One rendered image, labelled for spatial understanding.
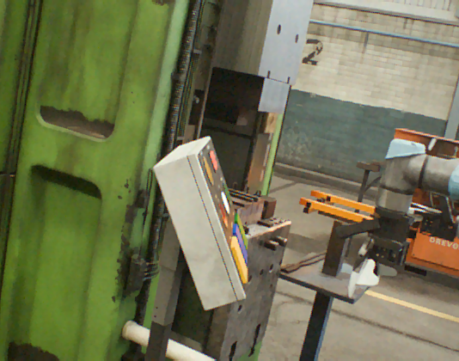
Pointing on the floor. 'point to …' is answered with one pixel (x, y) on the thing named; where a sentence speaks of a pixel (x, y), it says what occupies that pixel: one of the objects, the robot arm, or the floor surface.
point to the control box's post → (163, 314)
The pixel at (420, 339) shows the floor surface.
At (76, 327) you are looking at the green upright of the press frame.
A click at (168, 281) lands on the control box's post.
